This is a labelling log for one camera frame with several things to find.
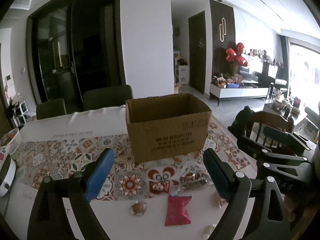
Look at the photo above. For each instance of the dark candy bar wrapper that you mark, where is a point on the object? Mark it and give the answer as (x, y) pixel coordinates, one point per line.
(195, 184)

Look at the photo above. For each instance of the white plastic basket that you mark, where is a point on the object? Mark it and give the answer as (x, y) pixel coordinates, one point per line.
(11, 141)

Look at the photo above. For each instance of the dark garment on chair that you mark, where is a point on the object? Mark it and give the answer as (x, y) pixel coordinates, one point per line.
(242, 123)

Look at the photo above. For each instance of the beige crinkled snack bag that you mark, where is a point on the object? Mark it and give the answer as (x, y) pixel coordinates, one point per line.
(218, 201)

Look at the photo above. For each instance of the dark chair far right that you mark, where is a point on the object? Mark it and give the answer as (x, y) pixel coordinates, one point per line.
(114, 96)

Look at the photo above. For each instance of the dark hallway door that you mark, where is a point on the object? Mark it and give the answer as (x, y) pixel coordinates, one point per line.
(197, 51)

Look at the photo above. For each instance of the patterned table runner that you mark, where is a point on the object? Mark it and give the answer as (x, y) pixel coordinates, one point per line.
(59, 152)

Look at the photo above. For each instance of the floral tissue box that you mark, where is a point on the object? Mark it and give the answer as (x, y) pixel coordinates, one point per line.
(3, 154)

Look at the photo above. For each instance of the dark glass sliding door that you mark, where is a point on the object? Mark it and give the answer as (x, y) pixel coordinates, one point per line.
(73, 47)

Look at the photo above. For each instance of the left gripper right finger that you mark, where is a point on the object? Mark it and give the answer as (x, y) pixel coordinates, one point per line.
(268, 219)

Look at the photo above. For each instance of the red cartoon snack packet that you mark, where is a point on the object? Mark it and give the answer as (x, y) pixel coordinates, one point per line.
(159, 187)

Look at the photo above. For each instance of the round brown pastry packet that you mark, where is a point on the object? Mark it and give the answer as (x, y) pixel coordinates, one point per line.
(138, 208)

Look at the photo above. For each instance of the red foil balloon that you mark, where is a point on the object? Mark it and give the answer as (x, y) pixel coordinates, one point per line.
(236, 55)

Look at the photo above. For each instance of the dark chair far left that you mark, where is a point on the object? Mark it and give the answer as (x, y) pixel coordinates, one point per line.
(51, 109)

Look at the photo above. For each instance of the dark chair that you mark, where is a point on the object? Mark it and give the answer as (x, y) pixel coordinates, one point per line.
(51, 109)
(114, 96)

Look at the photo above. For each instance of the coffee table with items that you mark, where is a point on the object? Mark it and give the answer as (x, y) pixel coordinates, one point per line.
(300, 116)

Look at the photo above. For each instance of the white round cooker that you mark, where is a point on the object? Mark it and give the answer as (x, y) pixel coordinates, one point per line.
(7, 174)

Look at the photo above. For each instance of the shiny wrapped candy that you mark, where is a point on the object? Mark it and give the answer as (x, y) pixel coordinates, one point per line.
(188, 177)

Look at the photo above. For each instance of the brown cardboard box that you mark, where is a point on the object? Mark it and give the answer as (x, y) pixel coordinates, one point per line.
(166, 126)

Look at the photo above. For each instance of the white tv cabinet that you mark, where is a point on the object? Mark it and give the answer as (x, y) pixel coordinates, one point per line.
(246, 90)

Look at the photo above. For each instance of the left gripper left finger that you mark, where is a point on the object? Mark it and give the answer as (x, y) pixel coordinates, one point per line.
(49, 220)

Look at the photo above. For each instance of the green candy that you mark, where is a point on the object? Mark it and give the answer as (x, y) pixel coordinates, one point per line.
(208, 231)

